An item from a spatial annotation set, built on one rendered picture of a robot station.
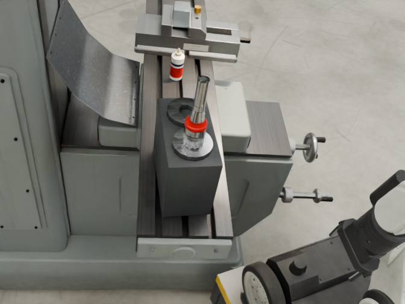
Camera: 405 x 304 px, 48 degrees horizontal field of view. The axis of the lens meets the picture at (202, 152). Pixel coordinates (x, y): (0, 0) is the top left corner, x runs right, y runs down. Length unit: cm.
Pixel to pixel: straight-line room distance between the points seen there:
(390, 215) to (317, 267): 67
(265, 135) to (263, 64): 162
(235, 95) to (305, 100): 144
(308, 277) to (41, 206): 92
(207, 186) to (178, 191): 7
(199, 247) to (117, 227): 81
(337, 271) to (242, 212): 46
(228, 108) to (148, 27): 37
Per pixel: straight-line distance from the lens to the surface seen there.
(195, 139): 95
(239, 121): 151
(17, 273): 195
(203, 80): 87
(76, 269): 190
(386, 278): 135
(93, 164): 156
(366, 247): 99
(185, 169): 96
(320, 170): 261
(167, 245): 108
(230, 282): 163
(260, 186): 168
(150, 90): 140
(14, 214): 172
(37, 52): 125
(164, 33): 151
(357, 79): 337
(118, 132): 144
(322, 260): 154
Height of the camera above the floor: 183
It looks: 47 degrees down
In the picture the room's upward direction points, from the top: 12 degrees clockwise
